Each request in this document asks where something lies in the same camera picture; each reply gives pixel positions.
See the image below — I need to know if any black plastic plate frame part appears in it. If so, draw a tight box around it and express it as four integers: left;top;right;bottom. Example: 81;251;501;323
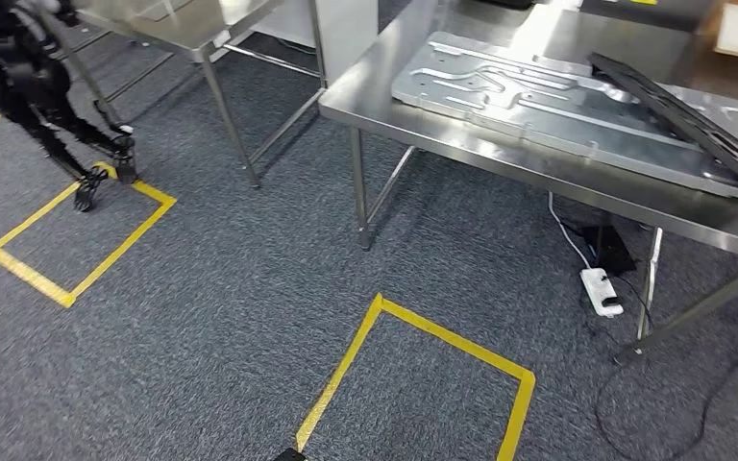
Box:
587;52;738;192

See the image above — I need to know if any stainless steel workbench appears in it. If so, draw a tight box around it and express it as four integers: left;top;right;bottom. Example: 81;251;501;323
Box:
317;0;738;367

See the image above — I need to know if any stamped grey metal plate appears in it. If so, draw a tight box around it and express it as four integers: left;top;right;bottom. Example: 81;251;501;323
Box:
391;32;738;202

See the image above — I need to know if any white cabinet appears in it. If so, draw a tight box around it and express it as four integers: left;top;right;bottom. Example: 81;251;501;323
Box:
251;0;380;84

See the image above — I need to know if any white power strip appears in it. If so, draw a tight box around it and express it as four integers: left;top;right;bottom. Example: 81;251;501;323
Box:
579;267;625;318

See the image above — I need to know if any black power adapter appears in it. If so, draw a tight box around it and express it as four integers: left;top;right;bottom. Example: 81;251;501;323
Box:
581;224;638;276

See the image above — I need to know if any stainless steel side table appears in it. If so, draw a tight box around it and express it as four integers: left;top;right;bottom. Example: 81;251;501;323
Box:
37;0;329;190

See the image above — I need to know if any white power cable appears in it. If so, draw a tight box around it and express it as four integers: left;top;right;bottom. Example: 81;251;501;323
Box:
547;190;593;272

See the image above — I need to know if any black floor cable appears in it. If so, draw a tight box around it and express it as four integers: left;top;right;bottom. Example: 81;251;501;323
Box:
593;273;738;461

